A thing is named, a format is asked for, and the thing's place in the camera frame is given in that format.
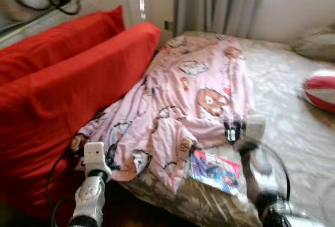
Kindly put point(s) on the red white striped star pillow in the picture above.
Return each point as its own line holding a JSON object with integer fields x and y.
{"x": 320, "y": 90}

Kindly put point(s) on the colourful comic book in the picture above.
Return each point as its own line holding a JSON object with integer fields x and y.
{"x": 215, "y": 170}

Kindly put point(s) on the long red cushion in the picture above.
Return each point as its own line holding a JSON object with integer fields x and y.
{"x": 52, "y": 44}
{"x": 78, "y": 91}

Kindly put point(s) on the beige pillow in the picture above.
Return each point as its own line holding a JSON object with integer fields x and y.
{"x": 316, "y": 44}

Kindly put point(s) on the pink cartoon print blanket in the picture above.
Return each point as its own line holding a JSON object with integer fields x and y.
{"x": 199, "y": 80}

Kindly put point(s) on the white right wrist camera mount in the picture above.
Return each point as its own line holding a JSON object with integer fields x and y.
{"x": 255, "y": 128}

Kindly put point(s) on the grey curtain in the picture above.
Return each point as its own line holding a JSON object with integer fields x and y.
{"x": 220, "y": 2}

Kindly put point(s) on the small wall outlet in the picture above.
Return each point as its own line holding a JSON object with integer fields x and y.
{"x": 168, "y": 25}

